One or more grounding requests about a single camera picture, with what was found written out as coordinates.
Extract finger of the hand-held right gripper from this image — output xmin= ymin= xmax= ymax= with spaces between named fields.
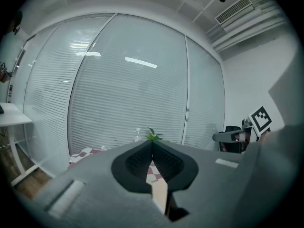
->
xmin=212 ymin=126 xmax=253 ymax=143

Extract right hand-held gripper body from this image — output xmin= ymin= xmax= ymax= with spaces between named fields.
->
xmin=242 ymin=105 xmax=273 ymax=142

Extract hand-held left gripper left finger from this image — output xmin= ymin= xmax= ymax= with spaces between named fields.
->
xmin=30 ymin=140 xmax=172 ymax=228

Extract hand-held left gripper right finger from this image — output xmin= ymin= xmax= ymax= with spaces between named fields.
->
xmin=152 ymin=140 xmax=247 ymax=228

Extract green potted plant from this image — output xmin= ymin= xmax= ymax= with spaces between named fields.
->
xmin=143 ymin=126 xmax=165 ymax=143

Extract upright clear water bottle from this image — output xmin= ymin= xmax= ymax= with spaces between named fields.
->
xmin=132 ymin=127 xmax=142 ymax=143

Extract white ceiling pipes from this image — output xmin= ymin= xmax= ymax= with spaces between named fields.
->
xmin=206 ymin=0 xmax=288 ymax=52

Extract glass partition with blinds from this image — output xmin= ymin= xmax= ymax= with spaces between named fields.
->
xmin=22 ymin=12 xmax=226 ymax=173

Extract white ceiling air vent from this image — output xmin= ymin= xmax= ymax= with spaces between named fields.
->
xmin=214 ymin=0 xmax=253 ymax=25

